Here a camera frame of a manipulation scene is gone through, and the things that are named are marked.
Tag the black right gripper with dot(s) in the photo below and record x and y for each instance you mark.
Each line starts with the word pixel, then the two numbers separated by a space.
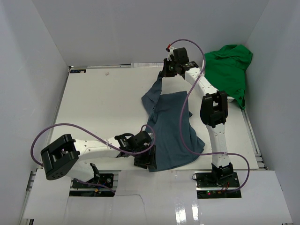
pixel 165 72

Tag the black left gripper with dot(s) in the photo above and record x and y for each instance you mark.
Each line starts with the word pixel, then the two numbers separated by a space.
pixel 149 160

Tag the blue t shirt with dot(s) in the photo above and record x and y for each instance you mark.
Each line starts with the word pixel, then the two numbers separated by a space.
pixel 174 134

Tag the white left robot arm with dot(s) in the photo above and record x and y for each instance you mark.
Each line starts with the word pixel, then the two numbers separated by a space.
pixel 71 157

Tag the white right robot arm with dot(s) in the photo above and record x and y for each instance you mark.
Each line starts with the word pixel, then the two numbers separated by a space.
pixel 213 111

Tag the papers behind table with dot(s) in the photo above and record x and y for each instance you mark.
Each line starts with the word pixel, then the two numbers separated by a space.
pixel 152 65

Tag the green t shirt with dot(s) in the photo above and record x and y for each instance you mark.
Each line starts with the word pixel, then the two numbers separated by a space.
pixel 225 69

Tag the white plastic basket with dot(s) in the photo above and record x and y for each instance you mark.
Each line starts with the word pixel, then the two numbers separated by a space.
pixel 230 99

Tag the black label sticker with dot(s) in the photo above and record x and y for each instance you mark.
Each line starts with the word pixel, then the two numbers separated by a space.
pixel 77 71

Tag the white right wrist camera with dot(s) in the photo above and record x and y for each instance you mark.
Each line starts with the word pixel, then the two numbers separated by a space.
pixel 170 52

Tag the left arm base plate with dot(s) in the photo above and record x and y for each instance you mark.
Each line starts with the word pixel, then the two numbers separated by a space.
pixel 79 189

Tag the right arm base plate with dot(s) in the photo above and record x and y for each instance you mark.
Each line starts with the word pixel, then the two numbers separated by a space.
pixel 208 188

